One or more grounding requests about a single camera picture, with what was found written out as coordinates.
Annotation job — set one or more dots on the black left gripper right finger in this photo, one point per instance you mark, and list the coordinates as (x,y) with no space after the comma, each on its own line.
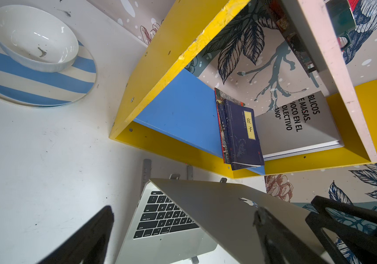
(279,245)

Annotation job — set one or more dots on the grey white book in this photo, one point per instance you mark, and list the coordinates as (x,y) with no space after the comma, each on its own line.
(301,127)

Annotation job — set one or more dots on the silver laptop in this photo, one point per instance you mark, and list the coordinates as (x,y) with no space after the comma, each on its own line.
(225,211)

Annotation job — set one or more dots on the yellow pink blue shelf unit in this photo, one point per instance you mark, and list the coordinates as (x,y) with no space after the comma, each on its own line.
(169,105)

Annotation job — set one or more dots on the blue striped plate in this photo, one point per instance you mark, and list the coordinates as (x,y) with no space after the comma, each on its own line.
(25,86)

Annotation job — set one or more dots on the folding metal laptop stand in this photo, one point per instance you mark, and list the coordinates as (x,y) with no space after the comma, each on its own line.
(146,173)

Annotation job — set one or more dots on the green mug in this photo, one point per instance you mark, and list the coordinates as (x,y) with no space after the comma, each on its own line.
(341,16)

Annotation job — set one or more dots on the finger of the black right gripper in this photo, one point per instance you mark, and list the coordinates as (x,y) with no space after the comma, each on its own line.
(362,245)

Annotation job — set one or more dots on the navy blue book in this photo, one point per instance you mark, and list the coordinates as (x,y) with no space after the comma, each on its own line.
(243,141)

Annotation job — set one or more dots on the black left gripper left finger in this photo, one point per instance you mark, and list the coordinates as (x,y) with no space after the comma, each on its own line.
(88,245)

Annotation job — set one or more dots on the white bowl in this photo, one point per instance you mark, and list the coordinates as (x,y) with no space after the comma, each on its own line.
(37,39)

